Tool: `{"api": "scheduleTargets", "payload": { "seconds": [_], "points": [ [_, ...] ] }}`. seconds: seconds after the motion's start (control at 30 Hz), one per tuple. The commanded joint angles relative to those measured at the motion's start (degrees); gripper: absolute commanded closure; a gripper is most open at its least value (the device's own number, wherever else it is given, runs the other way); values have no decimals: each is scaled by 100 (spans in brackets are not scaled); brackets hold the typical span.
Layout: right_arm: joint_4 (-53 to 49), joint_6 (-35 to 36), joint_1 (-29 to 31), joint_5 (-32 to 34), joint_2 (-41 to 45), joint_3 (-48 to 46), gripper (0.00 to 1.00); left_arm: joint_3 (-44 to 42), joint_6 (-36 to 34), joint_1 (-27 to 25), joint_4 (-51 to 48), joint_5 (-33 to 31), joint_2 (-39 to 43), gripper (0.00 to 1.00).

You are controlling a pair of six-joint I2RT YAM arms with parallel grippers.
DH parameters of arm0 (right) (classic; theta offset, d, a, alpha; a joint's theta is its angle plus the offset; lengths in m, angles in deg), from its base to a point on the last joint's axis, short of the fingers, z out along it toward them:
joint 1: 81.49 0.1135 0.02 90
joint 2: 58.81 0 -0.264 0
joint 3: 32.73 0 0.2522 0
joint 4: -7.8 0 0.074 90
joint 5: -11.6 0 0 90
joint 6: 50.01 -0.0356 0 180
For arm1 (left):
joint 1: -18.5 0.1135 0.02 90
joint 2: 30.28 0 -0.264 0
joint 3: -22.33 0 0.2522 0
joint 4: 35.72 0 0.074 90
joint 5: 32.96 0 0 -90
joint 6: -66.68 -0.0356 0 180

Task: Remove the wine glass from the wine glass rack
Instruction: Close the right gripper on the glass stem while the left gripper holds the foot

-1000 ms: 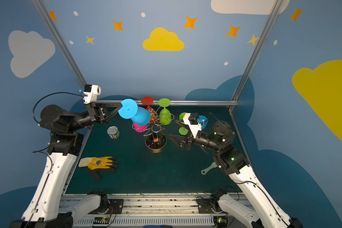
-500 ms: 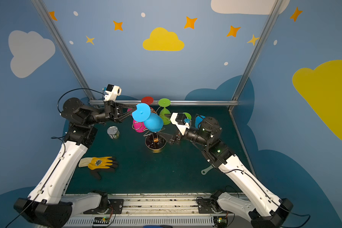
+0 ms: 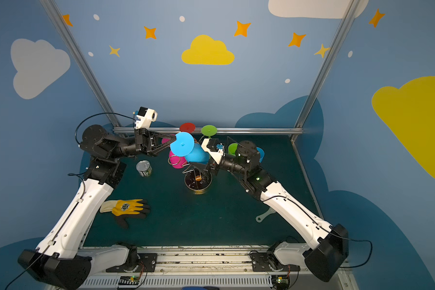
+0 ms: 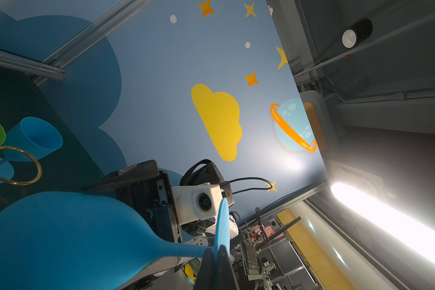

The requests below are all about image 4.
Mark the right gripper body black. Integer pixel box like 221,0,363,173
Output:
116,170,183,244

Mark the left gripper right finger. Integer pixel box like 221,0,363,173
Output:
216,245,239,290

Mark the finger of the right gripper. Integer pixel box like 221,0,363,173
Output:
81,159,160,193

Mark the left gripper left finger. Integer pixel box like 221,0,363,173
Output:
193,248,217,290

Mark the blue wine glass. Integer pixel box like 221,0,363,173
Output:
0,117,63,163
0,191,231,290

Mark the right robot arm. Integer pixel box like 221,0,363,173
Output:
82,159,234,246

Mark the ceiling light strip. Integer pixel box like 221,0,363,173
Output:
331,182,435,264

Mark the black ceiling spotlight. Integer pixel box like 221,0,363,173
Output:
341,18,373,48

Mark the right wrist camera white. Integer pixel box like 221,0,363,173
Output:
172,182,223,225

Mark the gold wire wine glass rack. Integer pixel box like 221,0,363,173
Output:
0,146,42,187

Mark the right aluminium frame post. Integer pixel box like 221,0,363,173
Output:
27,0,152,86

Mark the back aluminium frame bar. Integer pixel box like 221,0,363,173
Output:
0,50,67,82

